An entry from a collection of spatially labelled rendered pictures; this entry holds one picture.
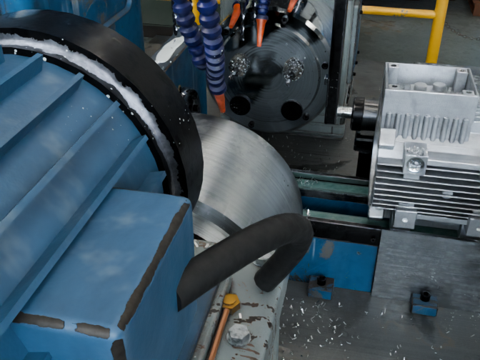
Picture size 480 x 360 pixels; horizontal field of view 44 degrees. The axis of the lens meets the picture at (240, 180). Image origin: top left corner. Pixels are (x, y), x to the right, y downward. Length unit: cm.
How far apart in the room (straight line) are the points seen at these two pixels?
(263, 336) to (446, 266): 56
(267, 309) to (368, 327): 51
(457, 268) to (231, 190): 47
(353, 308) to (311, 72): 43
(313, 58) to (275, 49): 7
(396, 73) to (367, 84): 82
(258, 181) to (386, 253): 36
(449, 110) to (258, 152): 30
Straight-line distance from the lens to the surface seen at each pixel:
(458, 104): 84
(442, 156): 85
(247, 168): 63
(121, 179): 31
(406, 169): 83
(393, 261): 94
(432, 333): 96
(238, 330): 42
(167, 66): 88
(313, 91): 112
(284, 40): 109
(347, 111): 104
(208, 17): 64
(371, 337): 93
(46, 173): 26
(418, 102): 84
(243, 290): 45
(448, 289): 98
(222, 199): 57
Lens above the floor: 147
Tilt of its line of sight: 33 degrees down
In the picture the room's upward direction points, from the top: straight up
